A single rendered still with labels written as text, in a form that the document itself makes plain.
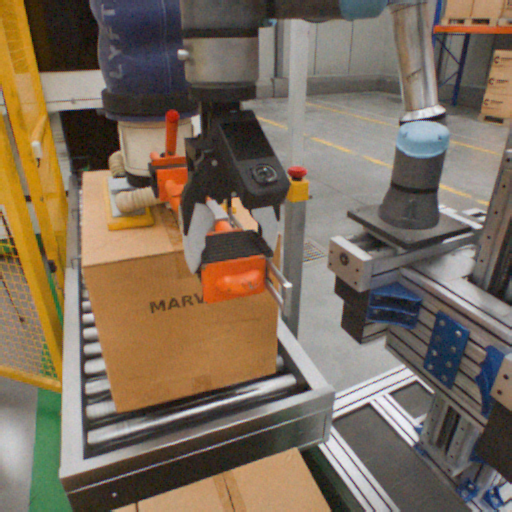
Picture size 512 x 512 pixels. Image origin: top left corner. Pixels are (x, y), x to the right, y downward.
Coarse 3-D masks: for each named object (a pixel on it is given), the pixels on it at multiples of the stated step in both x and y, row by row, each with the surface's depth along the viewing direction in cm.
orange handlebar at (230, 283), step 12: (156, 156) 88; (168, 180) 74; (168, 192) 71; (180, 192) 68; (216, 228) 58; (228, 228) 57; (228, 276) 46; (240, 276) 46; (252, 276) 46; (228, 288) 46; (240, 288) 45; (252, 288) 46
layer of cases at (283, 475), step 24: (288, 456) 101; (216, 480) 95; (240, 480) 95; (264, 480) 95; (288, 480) 95; (312, 480) 95; (144, 504) 90; (168, 504) 90; (192, 504) 90; (216, 504) 90; (240, 504) 90; (264, 504) 90; (288, 504) 90; (312, 504) 90
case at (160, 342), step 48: (96, 192) 109; (96, 240) 84; (144, 240) 84; (96, 288) 78; (144, 288) 82; (192, 288) 86; (144, 336) 87; (192, 336) 91; (240, 336) 96; (144, 384) 93; (192, 384) 98
